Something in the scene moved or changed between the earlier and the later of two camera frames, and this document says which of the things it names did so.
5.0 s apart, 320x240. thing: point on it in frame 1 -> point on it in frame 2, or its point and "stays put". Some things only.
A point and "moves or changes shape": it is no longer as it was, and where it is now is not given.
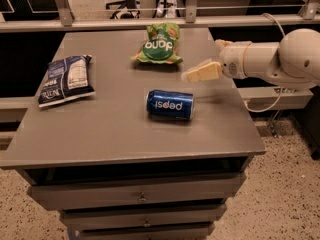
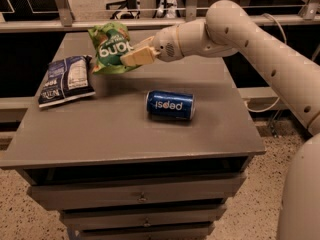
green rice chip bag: x=161 y=44 moves or changes shape
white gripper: x=232 y=59 -> x=165 y=44
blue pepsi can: x=172 y=104 stays put
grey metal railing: x=64 y=21 stays put
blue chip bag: x=66 y=80 stays put
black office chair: x=130 y=2 stays put
